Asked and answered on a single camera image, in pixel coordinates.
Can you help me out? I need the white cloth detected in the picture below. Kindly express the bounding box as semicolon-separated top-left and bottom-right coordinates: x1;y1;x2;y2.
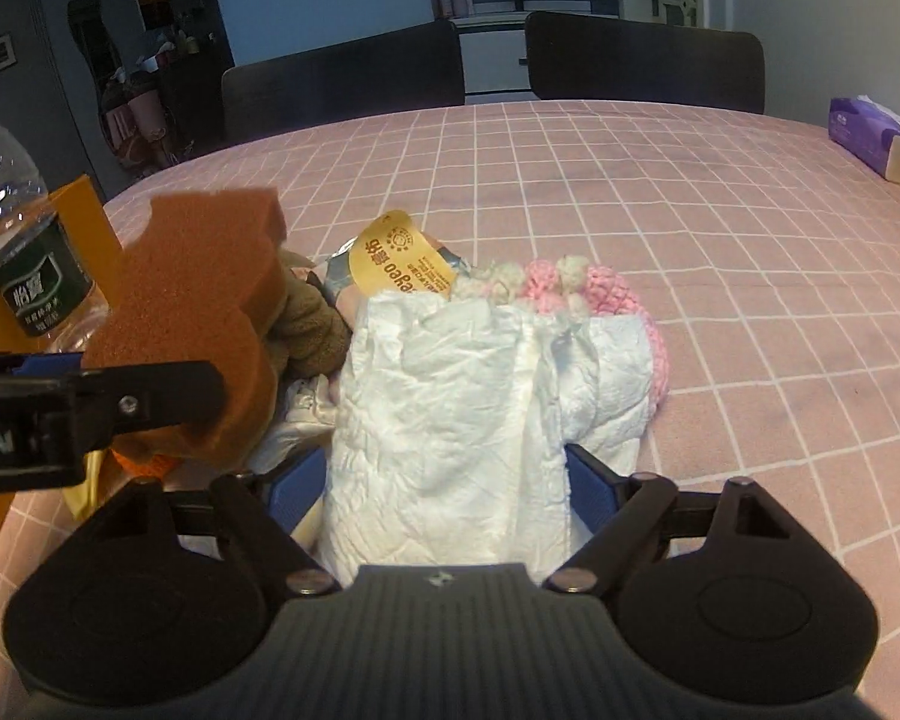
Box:
318;293;660;585

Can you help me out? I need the orange white storage box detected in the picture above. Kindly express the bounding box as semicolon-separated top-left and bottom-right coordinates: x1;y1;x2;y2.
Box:
0;172;127;579

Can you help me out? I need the brown sponge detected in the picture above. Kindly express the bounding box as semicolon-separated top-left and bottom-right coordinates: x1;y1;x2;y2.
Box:
82;187;289;470

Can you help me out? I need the purple tissue pack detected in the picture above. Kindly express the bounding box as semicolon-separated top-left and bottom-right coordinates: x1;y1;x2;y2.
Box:
827;94;900;181

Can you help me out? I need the brown knitted soft item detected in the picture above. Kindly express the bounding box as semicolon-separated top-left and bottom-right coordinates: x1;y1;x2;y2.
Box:
266;249;351;379

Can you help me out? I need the black dining chair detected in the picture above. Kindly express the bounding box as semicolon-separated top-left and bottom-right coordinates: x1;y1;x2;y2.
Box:
222;21;464;143
525;11;766;114

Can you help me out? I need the yellow label foil packet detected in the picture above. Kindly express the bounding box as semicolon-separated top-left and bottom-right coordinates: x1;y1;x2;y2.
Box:
315;210;470;302

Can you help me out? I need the white sink cabinet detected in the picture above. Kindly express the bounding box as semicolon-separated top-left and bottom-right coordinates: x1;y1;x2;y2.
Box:
453;10;618;106

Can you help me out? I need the pink white crochet item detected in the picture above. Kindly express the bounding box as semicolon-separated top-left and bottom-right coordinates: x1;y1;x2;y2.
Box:
450;255;670;413

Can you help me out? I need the clear water bottle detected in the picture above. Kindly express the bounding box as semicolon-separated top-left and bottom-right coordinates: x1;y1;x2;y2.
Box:
0;124;109;353

